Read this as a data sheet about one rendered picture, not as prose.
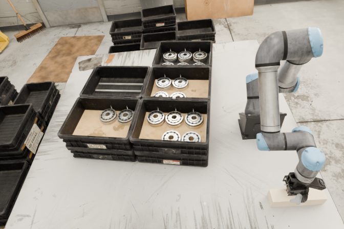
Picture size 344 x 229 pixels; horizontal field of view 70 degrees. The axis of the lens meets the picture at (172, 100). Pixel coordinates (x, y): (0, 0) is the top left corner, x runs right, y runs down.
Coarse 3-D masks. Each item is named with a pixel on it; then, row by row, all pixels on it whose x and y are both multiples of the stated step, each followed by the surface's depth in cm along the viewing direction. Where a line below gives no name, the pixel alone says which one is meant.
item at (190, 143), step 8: (208, 104) 135; (208, 112) 131; (136, 120) 133; (208, 120) 128; (208, 128) 124; (208, 136) 121; (160, 144) 123; (168, 144) 122; (176, 144) 121; (184, 144) 120; (192, 144) 119; (200, 144) 118
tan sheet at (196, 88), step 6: (192, 84) 163; (198, 84) 162; (204, 84) 162; (156, 90) 162; (168, 90) 161; (174, 90) 161; (186, 90) 159; (192, 90) 159; (198, 90) 158; (204, 90) 158; (186, 96) 156; (192, 96) 155; (198, 96) 155; (204, 96) 154
